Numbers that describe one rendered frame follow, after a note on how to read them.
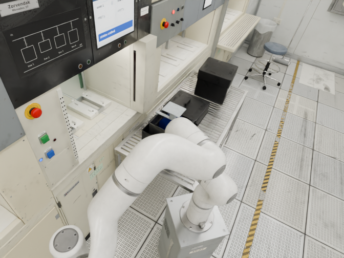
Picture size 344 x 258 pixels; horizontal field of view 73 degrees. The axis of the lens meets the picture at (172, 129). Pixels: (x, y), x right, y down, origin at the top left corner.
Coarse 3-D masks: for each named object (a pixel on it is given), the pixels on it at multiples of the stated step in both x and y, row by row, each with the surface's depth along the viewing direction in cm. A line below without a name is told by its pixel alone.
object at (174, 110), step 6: (168, 102) 145; (162, 108) 156; (168, 108) 141; (174, 108) 142; (180, 108) 143; (156, 114) 150; (162, 114) 148; (174, 114) 138; (180, 114) 138; (150, 120) 146; (156, 120) 152; (192, 120) 151; (150, 126) 146; (156, 126) 143; (150, 132) 149; (156, 132) 146; (162, 132) 143
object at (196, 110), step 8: (176, 96) 189; (184, 96) 190; (192, 96) 192; (184, 104) 182; (192, 104) 183; (200, 104) 185; (208, 104) 186; (184, 112) 176; (192, 112) 177; (200, 112) 178; (200, 120) 183
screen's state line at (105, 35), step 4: (132, 20) 119; (124, 24) 114; (128, 24) 117; (132, 24) 120; (112, 28) 108; (116, 28) 110; (120, 28) 113; (124, 28) 116; (104, 32) 104; (108, 32) 106; (112, 32) 109; (116, 32) 111; (100, 36) 103; (104, 36) 105; (108, 36) 107; (100, 40) 104
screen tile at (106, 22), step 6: (114, 0) 101; (96, 6) 94; (102, 6) 97; (108, 6) 100; (114, 6) 103; (96, 12) 95; (102, 12) 98; (114, 12) 104; (108, 18) 103; (114, 18) 106; (102, 24) 101; (108, 24) 104; (114, 24) 108
